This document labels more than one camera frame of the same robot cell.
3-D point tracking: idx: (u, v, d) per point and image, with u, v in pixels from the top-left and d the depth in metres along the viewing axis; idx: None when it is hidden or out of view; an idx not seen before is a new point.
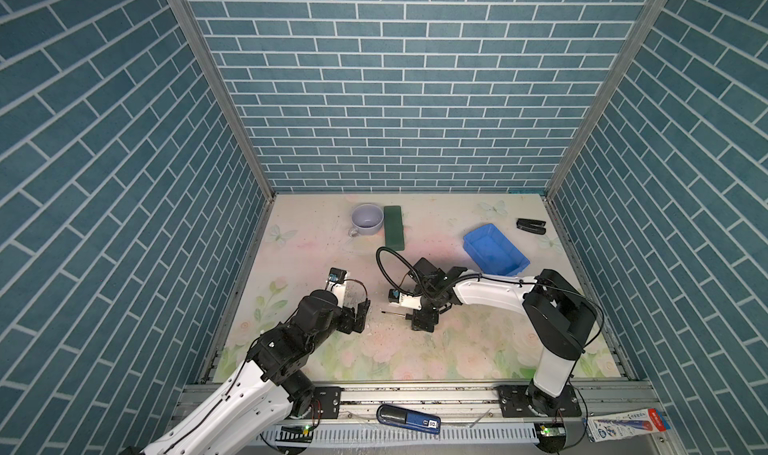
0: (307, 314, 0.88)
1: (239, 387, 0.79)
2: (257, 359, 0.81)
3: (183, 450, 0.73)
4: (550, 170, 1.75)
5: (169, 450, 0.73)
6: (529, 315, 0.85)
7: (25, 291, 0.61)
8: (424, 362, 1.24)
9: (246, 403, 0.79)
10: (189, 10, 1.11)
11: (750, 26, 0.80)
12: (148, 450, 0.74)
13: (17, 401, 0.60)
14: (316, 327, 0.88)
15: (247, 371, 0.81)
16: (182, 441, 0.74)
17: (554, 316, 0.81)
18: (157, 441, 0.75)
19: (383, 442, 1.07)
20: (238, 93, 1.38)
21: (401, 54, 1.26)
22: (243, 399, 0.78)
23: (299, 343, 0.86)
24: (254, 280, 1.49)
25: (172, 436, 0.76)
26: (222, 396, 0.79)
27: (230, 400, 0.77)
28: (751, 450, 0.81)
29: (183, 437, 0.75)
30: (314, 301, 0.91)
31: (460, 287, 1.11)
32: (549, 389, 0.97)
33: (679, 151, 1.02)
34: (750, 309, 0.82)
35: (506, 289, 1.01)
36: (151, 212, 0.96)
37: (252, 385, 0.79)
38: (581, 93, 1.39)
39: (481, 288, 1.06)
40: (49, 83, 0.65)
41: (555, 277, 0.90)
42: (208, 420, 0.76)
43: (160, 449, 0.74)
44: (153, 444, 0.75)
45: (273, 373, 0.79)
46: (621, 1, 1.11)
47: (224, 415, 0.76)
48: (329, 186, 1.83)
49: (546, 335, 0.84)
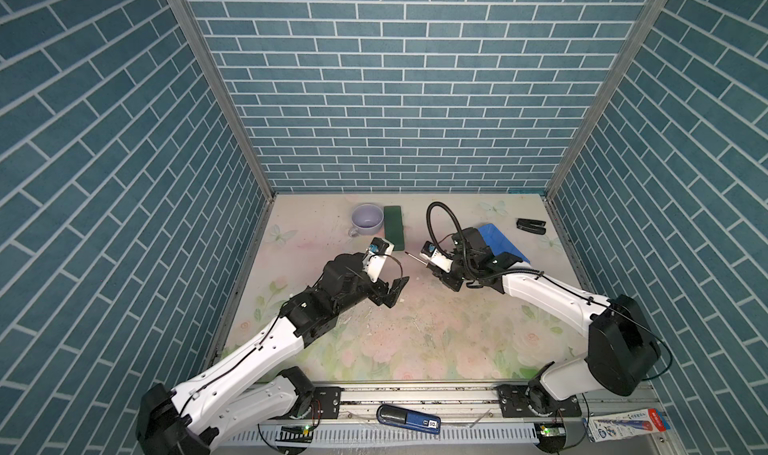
0: (332, 279, 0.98)
1: (273, 339, 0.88)
2: (289, 317, 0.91)
3: (215, 393, 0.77)
4: (550, 170, 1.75)
5: (201, 391, 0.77)
6: (591, 335, 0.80)
7: (24, 291, 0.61)
8: (424, 362, 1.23)
9: (275, 357, 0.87)
10: (189, 10, 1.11)
11: (750, 26, 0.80)
12: (178, 390, 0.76)
13: (17, 400, 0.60)
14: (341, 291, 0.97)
15: (279, 328, 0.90)
16: (214, 384, 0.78)
17: (620, 347, 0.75)
18: (188, 383, 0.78)
19: (383, 443, 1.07)
20: (238, 93, 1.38)
21: (402, 54, 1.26)
22: (274, 351, 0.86)
23: (326, 306, 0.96)
24: (254, 281, 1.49)
25: (204, 379, 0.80)
26: (255, 347, 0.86)
27: (263, 351, 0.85)
28: (751, 450, 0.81)
29: (215, 380, 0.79)
30: (337, 267, 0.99)
31: (512, 277, 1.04)
32: (557, 394, 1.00)
33: (679, 151, 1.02)
34: (749, 309, 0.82)
35: (568, 303, 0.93)
36: (151, 212, 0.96)
37: (284, 339, 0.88)
38: (581, 93, 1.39)
39: (536, 288, 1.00)
40: (49, 84, 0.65)
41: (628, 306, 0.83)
42: (242, 367, 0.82)
43: (190, 389, 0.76)
44: (184, 384, 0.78)
45: (305, 329, 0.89)
46: (621, 2, 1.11)
47: (258, 364, 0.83)
48: (329, 186, 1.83)
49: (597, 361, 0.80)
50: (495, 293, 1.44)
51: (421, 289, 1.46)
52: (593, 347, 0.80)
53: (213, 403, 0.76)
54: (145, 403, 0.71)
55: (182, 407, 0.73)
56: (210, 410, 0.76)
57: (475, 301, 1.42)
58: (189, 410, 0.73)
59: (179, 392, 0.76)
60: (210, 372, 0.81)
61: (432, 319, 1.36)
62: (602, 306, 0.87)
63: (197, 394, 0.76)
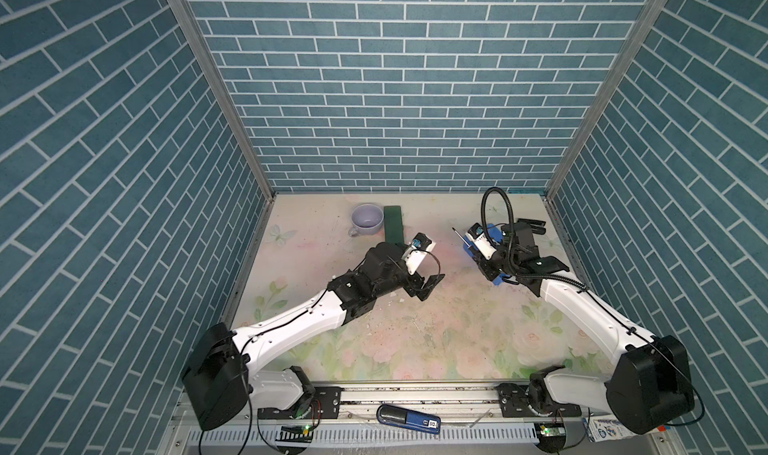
0: (373, 263, 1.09)
1: (322, 307, 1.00)
2: (335, 292, 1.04)
3: (270, 341, 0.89)
4: (550, 170, 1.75)
5: (258, 337, 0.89)
6: (621, 368, 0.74)
7: (24, 291, 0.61)
8: (424, 362, 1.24)
9: (322, 322, 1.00)
10: (189, 10, 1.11)
11: (750, 25, 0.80)
12: (238, 331, 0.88)
13: (18, 400, 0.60)
14: (380, 276, 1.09)
15: (328, 299, 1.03)
16: (270, 334, 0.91)
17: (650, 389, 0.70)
18: (247, 328, 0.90)
19: (383, 442, 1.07)
20: (238, 93, 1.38)
21: (402, 54, 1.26)
22: (323, 317, 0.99)
23: (365, 289, 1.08)
24: (254, 281, 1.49)
25: (259, 328, 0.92)
26: (307, 310, 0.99)
27: (313, 315, 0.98)
28: (751, 450, 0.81)
29: (271, 330, 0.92)
30: (379, 255, 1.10)
31: (552, 282, 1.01)
32: (554, 392, 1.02)
33: (679, 150, 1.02)
34: (750, 309, 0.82)
35: (607, 326, 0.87)
36: (151, 212, 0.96)
37: (331, 309, 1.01)
38: (581, 93, 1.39)
39: (574, 301, 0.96)
40: (49, 84, 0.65)
41: (672, 348, 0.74)
42: (295, 325, 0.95)
43: (248, 334, 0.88)
44: (243, 328, 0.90)
45: (350, 307, 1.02)
46: (621, 2, 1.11)
47: (307, 326, 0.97)
48: (329, 186, 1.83)
49: (619, 392, 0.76)
50: (496, 293, 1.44)
51: None
52: (621, 378, 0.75)
53: (267, 349, 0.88)
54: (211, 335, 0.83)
55: (243, 347, 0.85)
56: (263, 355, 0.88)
57: (475, 301, 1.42)
58: (249, 350, 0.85)
59: (239, 333, 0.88)
60: (265, 324, 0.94)
61: (432, 319, 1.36)
62: (643, 340, 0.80)
63: (254, 339, 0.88)
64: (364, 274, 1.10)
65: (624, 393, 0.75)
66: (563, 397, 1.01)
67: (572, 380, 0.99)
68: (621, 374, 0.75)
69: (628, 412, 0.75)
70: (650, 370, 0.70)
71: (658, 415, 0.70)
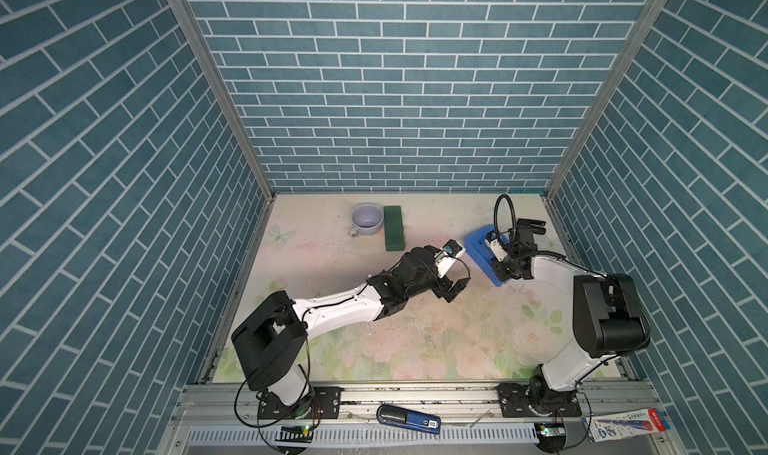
0: (408, 267, 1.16)
1: (364, 297, 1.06)
2: (375, 288, 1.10)
3: (323, 317, 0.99)
4: (550, 170, 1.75)
5: (313, 312, 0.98)
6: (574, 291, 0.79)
7: (25, 291, 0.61)
8: (424, 362, 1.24)
9: (363, 311, 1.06)
10: (189, 10, 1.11)
11: (750, 25, 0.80)
12: (299, 303, 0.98)
13: (17, 400, 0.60)
14: (413, 279, 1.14)
15: (369, 292, 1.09)
16: (324, 310, 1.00)
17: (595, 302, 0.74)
18: (304, 301, 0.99)
19: (383, 442, 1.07)
20: (238, 93, 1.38)
21: (402, 54, 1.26)
22: (364, 306, 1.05)
23: (398, 290, 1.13)
24: (254, 281, 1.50)
25: (314, 302, 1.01)
26: (351, 297, 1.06)
27: (357, 303, 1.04)
28: (751, 450, 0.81)
29: (325, 307, 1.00)
30: (415, 258, 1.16)
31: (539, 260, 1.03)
32: (549, 377, 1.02)
33: (679, 151, 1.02)
34: (750, 309, 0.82)
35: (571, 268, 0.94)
36: (150, 212, 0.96)
37: (373, 300, 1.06)
38: (581, 93, 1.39)
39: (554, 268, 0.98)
40: (49, 84, 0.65)
41: (621, 280, 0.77)
42: (342, 307, 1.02)
43: (306, 306, 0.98)
44: (303, 300, 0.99)
45: (386, 304, 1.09)
46: (621, 1, 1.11)
47: (352, 310, 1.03)
48: (329, 186, 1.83)
49: (578, 319, 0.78)
50: (496, 293, 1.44)
51: None
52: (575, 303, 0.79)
53: (318, 322, 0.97)
54: (265, 303, 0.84)
55: (302, 316, 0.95)
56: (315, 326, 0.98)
57: (475, 301, 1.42)
58: (307, 320, 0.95)
59: (299, 304, 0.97)
60: (320, 300, 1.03)
61: (432, 319, 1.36)
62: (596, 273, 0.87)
63: (311, 311, 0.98)
64: (398, 275, 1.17)
65: (579, 316, 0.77)
66: (555, 380, 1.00)
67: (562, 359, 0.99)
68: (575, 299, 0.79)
69: (584, 339, 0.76)
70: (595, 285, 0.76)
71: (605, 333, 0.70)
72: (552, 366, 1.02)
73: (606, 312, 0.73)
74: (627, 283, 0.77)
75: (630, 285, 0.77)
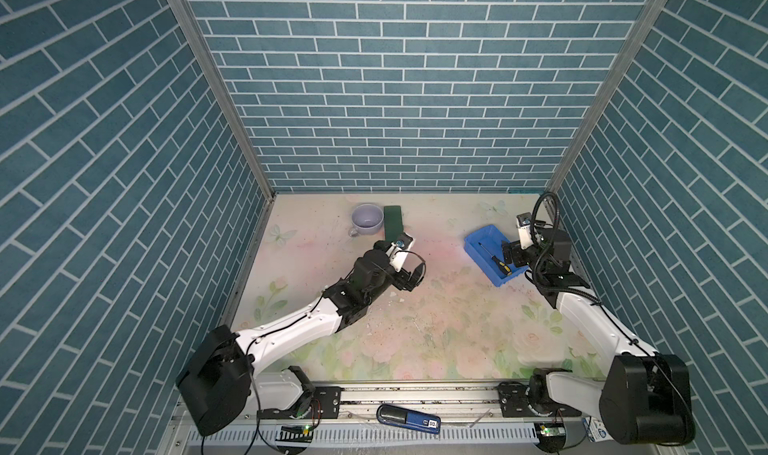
0: (362, 271, 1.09)
1: (319, 313, 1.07)
2: (331, 300, 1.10)
3: (273, 342, 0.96)
4: (550, 170, 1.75)
5: (260, 339, 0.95)
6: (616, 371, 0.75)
7: (25, 291, 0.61)
8: (424, 362, 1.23)
9: (320, 326, 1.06)
10: (189, 10, 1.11)
11: (750, 25, 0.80)
12: (241, 334, 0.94)
13: (18, 400, 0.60)
14: (368, 281, 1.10)
15: (325, 305, 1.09)
16: (272, 335, 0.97)
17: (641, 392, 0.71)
18: (248, 331, 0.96)
19: (383, 442, 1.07)
20: (238, 93, 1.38)
21: (402, 54, 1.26)
22: (321, 322, 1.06)
23: (358, 297, 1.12)
24: (254, 281, 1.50)
25: (261, 330, 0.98)
26: (306, 314, 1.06)
27: (312, 320, 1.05)
28: (751, 450, 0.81)
29: (273, 332, 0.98)
30: (367, 262, 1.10)
31: (570, 298, 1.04)
32: (554, 395, 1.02)
33: (679, 151, 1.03)
34: (750, 309, 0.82)
35: (610, 334, 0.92)
36: (151, 212, 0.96)
37: (328, 313, 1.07)
38: (581, 93, 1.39)
39: (586, 313, 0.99)
40: (48, 84, 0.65)
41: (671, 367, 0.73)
42: (294, 328, 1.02)
43: (252, 335, 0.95)
44: (245, 331, 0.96)
45: (345, 314, 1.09)
46: (622, 1, 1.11)
47: (305, 329, 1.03)
48: (329, 186, 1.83)
49: (614, 399, 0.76)
50: (496, 293, 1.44)
51: (421, 289, 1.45)
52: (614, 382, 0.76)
53: (270, 350, 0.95)
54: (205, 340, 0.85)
55: (247, 348, 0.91)
56: (267, 355, 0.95)
57: (475, 302, 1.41)
58: (252, 351, 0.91)
59: (244, 336, 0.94)
60: (268, 327, 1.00)
61: (432, 319, 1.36)
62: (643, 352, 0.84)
63: (258, 340, 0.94)
64: (354, 281, 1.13)
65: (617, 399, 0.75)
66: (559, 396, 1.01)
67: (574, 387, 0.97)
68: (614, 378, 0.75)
69: (618, 421, 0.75)
70: (642, 375, 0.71)
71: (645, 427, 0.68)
72: (563, 384, 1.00)
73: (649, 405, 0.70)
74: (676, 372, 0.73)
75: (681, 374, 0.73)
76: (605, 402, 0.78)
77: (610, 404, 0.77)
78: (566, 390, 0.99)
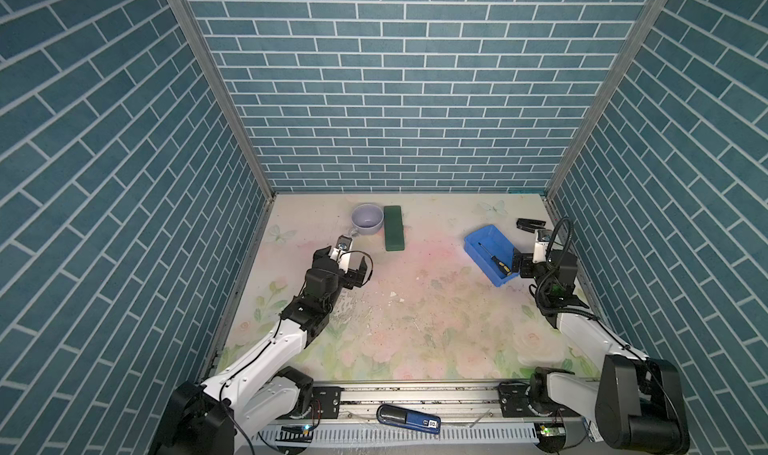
0: (315, 282, 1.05)
1: (283, 334, 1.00)
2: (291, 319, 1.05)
3: (245, 379, 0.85)
4: (550, 170, 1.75)
5: (231, 379, 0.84)
6: (605, 372, 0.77)
7: (25, 291, 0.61)
8: (424, 362, 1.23)
9: (288, 347, 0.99)
10: (189, 11, 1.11)
11: (750, 25, 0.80)
12: (208, 382, 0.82)
13: (18, 400, 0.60)
14: (324, 289, 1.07)
15: (287, 326, 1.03)
16: (241, 372, 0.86)
17: (628, 390, 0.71)
18: (214, 376, 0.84)
19: (382, 442, 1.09)
20: (238, 93, 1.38)
21: (402, 54, 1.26)
22: (287, 343, 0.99)
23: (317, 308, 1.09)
24: (254, 281, 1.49)
25: (228, 372, 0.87)
26: (270, 340, 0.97)
27: (277, 344, 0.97)
28: (751, 450, 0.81)
29: (241, 369, 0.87)
30: (317, 271, 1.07)
31: (568, 317, 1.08)
32: (553, 394, 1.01)
33: (679, 151, 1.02)
34: (750, 309, 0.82)
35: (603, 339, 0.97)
36: (150, 212, 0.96)
37: (292, 331, 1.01)
38: (581, 93, 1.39)
39: (584, 328, 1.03)
40: (49, 84, 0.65)
41: (663, 370, 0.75)
42: (263, 357, 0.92)
43: (220, 380, 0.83)
44: (211, 378, 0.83)
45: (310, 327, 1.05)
46: (621, 1, 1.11)
47: (273, 355, 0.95)
48: (329, 186, 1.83)
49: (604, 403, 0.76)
50: (496, 294, 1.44)
51: (421, 289, 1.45)
52: (605, 383, 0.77)
53: (246, 387, 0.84)
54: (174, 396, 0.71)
55: (220, 394, 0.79)
56: (244, 394, 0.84)
57: (475, 302, 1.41)
58: (226, 394, 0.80)
59: (210, 383, 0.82)
60: (234, 366, 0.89)
61: (432, 319, 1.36)
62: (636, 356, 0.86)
63: (227, 383, 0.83)
64: (308, 294, 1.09)
65: (608, 403, 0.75)
66: (559, 396, 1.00)
67: (572, 387, 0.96)
68: (605, 381, 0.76)
69: (609, 428, 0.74)
70: (631, 375, 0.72)
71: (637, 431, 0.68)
72: (562, 382, 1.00)
73: (638, 408, 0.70)
74: (669, 375, 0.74)
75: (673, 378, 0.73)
76: (599, 411, 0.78)
77: (599, 408, 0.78)
78: (566, 390, 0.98)
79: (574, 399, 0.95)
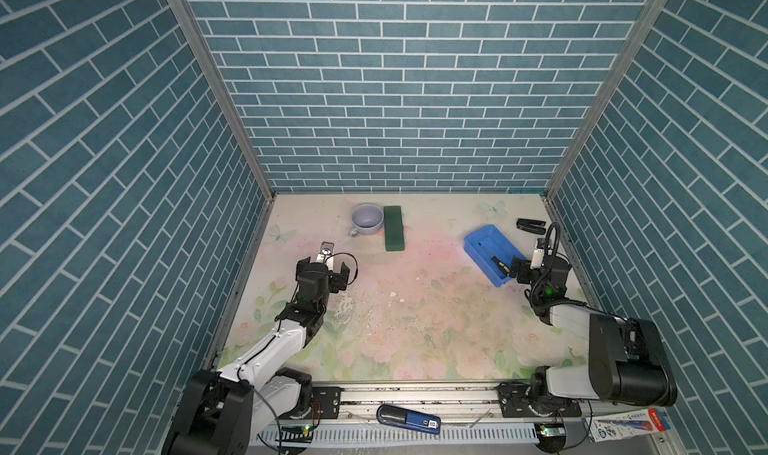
0: (307, 284, 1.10)
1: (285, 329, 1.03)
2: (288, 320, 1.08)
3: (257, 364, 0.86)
4: (550, 171, 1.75)
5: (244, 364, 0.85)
6: (592, 329, 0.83)
7: (24, 291, 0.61)
8: (424, 362, 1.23)
9: (293, 340, 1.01)
10: (189, 10, 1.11)
11: (750, 25, 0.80)
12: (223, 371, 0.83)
13: (17, 401, 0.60)
14: (317, 290, 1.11)
15: (286, 323, 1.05)
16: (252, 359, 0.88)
17: (614, 340, 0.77)
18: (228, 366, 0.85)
19: (382, 442, 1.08)
20: (238, 93, 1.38)
21: (402, 54, 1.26)
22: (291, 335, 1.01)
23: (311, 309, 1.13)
24: (254, 281, 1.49)
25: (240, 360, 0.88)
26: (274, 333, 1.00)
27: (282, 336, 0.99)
28: (751, 450, 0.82)
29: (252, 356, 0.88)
30: (309, 273, 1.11)
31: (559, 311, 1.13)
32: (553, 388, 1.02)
33: (679, 151, 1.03)
34: (750, 309, 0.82)
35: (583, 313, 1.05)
36: (151, 212, 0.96)
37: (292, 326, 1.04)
38: (581, 93, 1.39)
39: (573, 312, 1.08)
40: (49, 84, 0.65)
41: (644, 327, 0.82)
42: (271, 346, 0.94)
43: (235, 367, 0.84)
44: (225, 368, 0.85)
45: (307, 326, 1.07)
46: (621, 1, 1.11)
47: (281, 345, 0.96)
48: (329, 186, 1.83)
49: (596, 361, 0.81)
50: (496, 294, 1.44)
51: (421, 289, 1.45)
52: (594, 340, 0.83)
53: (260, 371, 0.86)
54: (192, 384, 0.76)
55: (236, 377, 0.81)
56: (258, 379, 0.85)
57: (475, 302, 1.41)
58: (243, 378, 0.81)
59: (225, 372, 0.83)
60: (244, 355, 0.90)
61: (432, 319, 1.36)
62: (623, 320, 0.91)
63: (242, 368, 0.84)
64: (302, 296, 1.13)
65: (598, 359, 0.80)
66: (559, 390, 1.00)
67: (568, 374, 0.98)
68: (594, 340, 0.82)
69: (601, 383, 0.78)
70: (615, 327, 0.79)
71: (624, 385, 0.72)
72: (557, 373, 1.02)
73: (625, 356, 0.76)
74: (651, 332, 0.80)
75: (654, 334, 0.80)
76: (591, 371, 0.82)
77: (591, 364, 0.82)
78: (565, 382, 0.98)
79: (574, 391, 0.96)
